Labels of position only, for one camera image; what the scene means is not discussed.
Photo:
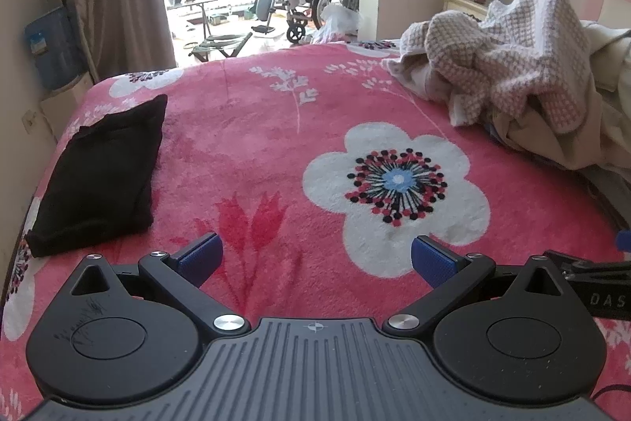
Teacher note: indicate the black folded cloth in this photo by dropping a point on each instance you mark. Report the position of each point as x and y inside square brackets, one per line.
[98, 174]

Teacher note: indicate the pink floral blanket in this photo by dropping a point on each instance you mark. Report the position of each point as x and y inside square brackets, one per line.
[276, 130]

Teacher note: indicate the green folding stool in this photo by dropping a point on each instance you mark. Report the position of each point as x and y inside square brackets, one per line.
[222, 41]

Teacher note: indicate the small wheeled chair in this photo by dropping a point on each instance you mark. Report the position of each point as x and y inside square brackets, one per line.
[264, 4]

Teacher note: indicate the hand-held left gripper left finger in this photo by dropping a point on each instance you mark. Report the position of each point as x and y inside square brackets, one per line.
[199, 256]

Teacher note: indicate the small table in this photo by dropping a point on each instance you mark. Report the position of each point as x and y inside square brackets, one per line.
[192, 4]

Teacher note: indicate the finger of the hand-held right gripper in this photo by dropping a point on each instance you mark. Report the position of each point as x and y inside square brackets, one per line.
[625, 241]
[581, 265]

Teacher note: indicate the white pillow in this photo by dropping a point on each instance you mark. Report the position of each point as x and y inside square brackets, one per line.
[618, 9]

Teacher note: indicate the pink checkered knit cardigan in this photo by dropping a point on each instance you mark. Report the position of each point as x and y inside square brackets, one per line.
[517, 56]

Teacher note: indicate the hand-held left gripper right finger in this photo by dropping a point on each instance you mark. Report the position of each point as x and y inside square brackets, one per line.
[436, 260]

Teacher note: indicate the beige clothes pile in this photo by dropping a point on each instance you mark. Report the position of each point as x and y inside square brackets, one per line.
[552, 145]

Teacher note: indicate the white plastic bag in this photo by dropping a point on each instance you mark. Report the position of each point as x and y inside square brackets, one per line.
[337, 21]

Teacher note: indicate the cream nightstand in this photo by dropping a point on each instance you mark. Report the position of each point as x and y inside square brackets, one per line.
[461, 4]

